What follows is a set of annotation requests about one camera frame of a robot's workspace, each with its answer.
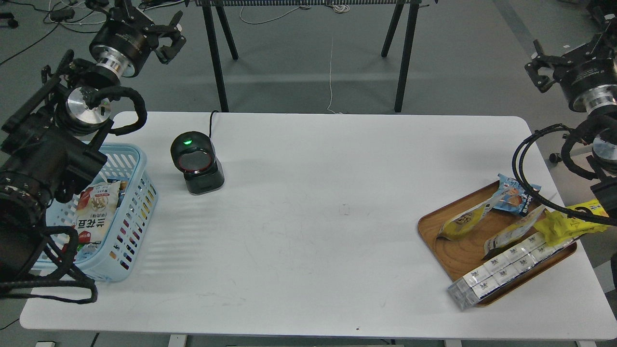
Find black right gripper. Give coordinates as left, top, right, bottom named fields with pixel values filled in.
left=524, top=34, right=617, bottom=114

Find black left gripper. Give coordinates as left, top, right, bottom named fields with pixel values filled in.
left=90, top=0, right=187, bottom=79

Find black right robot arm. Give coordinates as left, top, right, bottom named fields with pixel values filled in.
left=511, top=33, right=617, bottom=226

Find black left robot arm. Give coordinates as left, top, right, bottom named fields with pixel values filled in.
left=1, top=0, right=187, bottom=305

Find blue cookie snack packet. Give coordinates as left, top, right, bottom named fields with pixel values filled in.
left=492, top=173, right=534, bottom=217

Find yellow cartoon snack bag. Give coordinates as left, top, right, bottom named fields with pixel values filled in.
left=533, top=199, right=610, bottom=247

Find white red snack bag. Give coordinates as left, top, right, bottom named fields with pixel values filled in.
left=73, top=180, right=121, bottom=262

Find light blue plastic basket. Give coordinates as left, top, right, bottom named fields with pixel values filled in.
left=45, top=143, right=158, bottom=281

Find white boxed snack multipack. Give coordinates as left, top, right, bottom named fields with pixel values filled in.
left=446, top=232, right=577, bottom=310

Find black trestle stand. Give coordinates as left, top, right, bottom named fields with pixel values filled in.
left=195, top=0, right=422, bottom=112

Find black barcode scanner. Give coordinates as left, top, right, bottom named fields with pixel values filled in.
left=170, top=131, right=225, bottom=195

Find round wooden tray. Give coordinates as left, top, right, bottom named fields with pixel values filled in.
left=418, top=182, right=575, bottom=295

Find black floor cables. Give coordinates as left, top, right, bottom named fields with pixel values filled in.
left=0, top=0, right=188, bottom=66

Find white hanging cord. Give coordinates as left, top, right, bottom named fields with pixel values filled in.
left=327, top=36, right=338, bottom=115

